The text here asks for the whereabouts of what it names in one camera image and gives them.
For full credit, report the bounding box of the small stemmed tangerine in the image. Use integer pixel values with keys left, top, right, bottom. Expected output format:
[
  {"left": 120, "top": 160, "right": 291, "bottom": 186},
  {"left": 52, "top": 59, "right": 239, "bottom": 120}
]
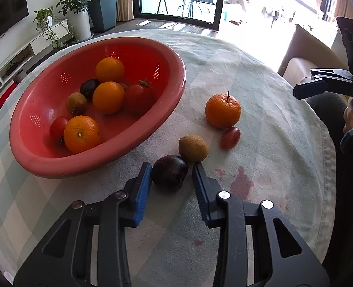
[{"left": 205, "top": 91, "right": 242, "bottom": 129}]

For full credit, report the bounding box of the white tv console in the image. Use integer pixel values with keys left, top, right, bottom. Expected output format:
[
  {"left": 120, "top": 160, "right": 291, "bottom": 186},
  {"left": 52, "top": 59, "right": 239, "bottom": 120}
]
[{"left": 0, "top": 33, "right": 54, "bottom": 92}]

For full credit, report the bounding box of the red tomato with calyx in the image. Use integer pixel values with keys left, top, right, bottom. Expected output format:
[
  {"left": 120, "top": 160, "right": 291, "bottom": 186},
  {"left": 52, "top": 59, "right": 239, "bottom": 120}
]
[{"left": 124, "top": 80, "right": 154, "bottom": 116}]

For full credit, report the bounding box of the red cherry tomato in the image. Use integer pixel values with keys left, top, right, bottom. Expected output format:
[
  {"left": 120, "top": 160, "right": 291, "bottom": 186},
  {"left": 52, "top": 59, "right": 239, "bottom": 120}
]
[{"left": 220, "top": 126, "right": 241, "bottom": 150}]

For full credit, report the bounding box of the dark purple plum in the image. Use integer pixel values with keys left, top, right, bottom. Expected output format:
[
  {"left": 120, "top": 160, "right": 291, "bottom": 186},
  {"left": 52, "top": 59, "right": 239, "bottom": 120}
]
[
  {"left": 151, "top": 155, "right": 189, "bottom": 192},
  {"left": 79, "top": 78, "right": 101, "bottom": 102}
]

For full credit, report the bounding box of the tan leather armchair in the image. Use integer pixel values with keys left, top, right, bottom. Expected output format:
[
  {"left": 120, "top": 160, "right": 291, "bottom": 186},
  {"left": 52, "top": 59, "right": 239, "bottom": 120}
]
[{"left": 277, "top": 25, "right": 349, "bottom": 87}]

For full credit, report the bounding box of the red storage box right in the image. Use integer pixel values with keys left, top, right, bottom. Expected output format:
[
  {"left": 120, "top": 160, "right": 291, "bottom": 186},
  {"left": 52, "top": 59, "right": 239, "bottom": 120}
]
[{"left": 0, "top": 80, "right": 18, "bottom": 109}]

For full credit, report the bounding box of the checkered green white tablecloth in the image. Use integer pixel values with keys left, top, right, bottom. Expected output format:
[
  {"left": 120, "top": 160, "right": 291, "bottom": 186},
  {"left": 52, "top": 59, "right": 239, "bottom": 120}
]
[{"left": 0, "top": 29, "right": 336, "bottom": 286}]

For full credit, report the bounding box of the red plastic colander bowl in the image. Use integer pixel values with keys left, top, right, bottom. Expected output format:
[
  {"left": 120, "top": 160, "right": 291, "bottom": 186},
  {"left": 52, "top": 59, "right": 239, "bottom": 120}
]
[{"left": 9, "top": 34, "right": 186, "bottom": 178}]

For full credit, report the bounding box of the white planter bushy plant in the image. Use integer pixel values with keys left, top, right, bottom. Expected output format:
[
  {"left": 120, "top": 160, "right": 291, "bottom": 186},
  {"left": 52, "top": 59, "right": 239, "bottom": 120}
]
[{"left": 56, "top": 0, "right": 92, "bottom": 42}]

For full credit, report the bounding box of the trailing plant on console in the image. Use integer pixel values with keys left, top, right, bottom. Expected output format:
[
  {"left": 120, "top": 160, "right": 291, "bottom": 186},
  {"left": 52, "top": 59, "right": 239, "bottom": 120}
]
[{"left": 33, "top": 6, "right": 71, "bottom": 51}]

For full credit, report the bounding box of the large top orange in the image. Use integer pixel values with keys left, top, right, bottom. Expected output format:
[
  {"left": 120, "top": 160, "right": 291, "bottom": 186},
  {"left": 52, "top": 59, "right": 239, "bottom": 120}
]
[{"left": 64, "top": 115, "right": 102, "bottom": 154}]

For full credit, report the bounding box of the brown kiwi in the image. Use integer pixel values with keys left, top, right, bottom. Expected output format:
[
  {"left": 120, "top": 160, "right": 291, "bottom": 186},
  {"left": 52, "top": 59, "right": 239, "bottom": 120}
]
[
  {"left": 65, "top": 92, "right": 87, "bottom": 115},
  {"left": 178, "top": 134, "right": 209, "bottom": 163}
]

